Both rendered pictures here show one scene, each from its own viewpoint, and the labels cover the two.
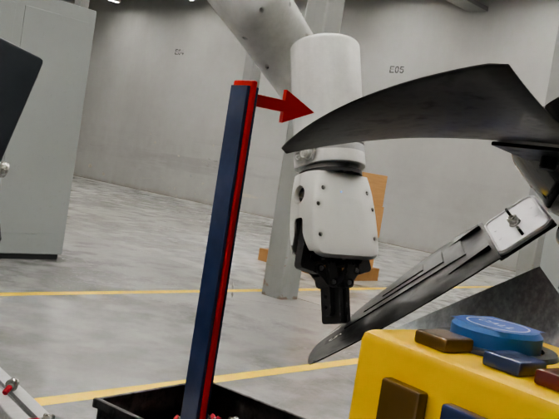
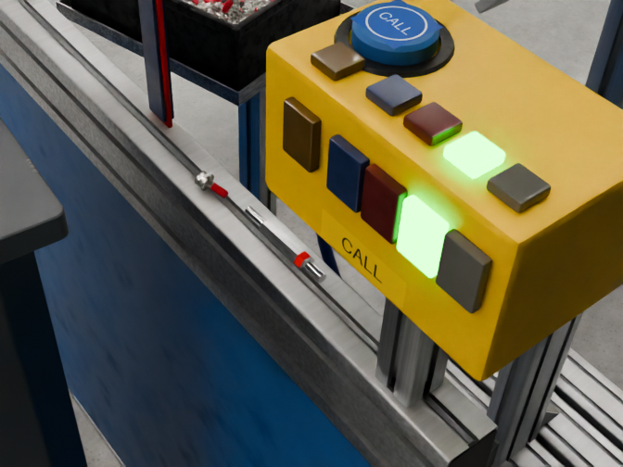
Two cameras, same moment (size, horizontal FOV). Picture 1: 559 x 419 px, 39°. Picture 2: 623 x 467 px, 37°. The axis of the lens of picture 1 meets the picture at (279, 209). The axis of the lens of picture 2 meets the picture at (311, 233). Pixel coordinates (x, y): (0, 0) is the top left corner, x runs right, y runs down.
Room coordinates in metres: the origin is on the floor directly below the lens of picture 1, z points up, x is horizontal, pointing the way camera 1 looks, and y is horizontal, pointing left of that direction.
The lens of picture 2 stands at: (-0.01, -0.05, 1.31)
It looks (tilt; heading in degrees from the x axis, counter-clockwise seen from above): 45 degrees down; 357
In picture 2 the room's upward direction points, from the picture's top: 3 degrees clockwise
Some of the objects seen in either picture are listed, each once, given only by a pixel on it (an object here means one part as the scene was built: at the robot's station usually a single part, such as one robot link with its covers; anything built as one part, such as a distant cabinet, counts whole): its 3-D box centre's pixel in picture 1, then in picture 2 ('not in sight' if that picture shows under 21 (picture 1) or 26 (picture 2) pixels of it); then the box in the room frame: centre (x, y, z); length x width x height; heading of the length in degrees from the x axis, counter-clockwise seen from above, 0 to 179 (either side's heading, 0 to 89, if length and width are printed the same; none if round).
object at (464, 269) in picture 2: not in sight; (463, 271); (0.24, -0.12, 1.04); 0.02 x 0.01 x 0.03; 37
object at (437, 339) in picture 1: (443, 340); (337, 61); (0.33, -0.08, 1.08); 0.02 x 0.02 x 0.01; 37
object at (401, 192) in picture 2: not in sight; (383, 204); (0.28, -0.10, 1.04); 0.02 x 0.01 x 0.03; 37
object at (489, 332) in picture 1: (495, 339); (395, 35); (0.35, -0.10, 1.08); 0.04 x 0.04 x 0.02
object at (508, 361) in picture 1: (514, 362); (393, 94); (0.31, -0.10, 1.08); 0.02 x 0.02 x 0.01; 37
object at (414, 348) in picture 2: not in sight; (421, 313); (0.32, -0.13, 0.92); 0.03 x 0.03 x 0.12; 37
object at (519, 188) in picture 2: not in sight; (518, 187); (0.25, -0.14, 1.08); 0.02 x 0.02 x 0.01; 37
